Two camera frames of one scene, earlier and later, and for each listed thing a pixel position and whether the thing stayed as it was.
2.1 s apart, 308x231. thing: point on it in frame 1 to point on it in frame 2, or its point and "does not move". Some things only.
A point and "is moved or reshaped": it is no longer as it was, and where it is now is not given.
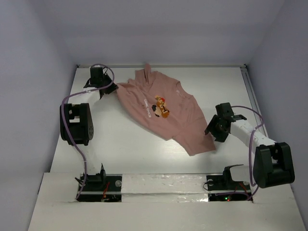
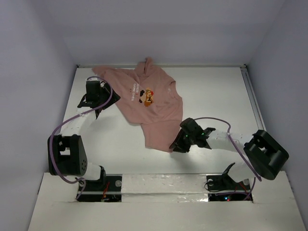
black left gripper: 112,87 to 106,90
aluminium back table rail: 170,65 does not move
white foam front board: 164,202 does not move
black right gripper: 221,137 to 178,144
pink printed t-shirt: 163,105 is moved or reshaped
